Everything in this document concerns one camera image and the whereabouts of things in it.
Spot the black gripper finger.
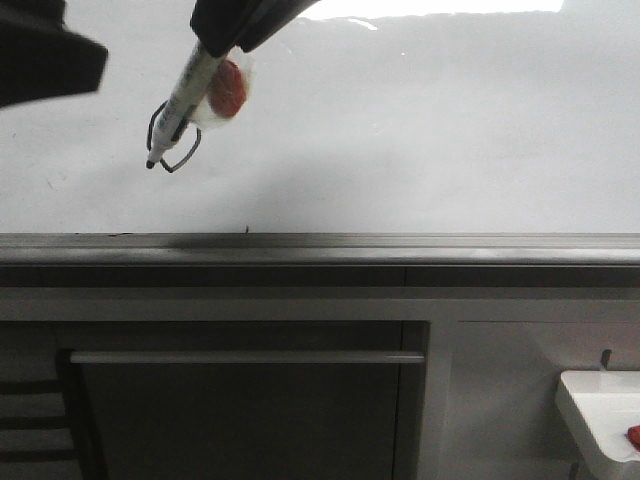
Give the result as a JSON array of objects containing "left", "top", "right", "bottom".
[
  {"left": 190, "top": 0, "right": 316, "bottom": 57},
  {"left": 1, "top": 1, "right": 108, "bottom": 108}
]

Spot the white black whiteboard marker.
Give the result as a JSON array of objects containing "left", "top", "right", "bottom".
[{"left": 145, "top": 41, "right": 224, "bottom": 173}]

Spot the red round magnet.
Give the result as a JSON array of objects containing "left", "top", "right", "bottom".
[{"left": 190, "top": 47, "right": 255, "bottom": 130}]

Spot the large white whiteboard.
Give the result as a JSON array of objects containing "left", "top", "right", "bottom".
[{"left": 1, "top": 1, "right": 639, "bottom": 233}]

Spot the grey metal whiteboard tray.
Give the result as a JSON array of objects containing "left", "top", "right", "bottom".
[{"left": 1, "top": 232, "right": 639, "bottom": 288}]

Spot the dark slatted panel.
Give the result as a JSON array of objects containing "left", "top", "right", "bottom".
[{"left": 1, "top": 380, "right": 82, "bottom": 479}]

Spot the white plastic bin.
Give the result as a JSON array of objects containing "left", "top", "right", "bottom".
[{"left": 555, "top": 370, "right": 639, "bottom": 479}]

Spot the small red object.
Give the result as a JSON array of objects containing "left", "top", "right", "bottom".
[{"left": 626, "top": 425, "right": 640, "bottom": 451}]

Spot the dark grey cabinet with handle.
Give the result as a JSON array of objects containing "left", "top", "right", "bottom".
[{"left": 56, "top": 321, "right": 428, "bottom": 479}]

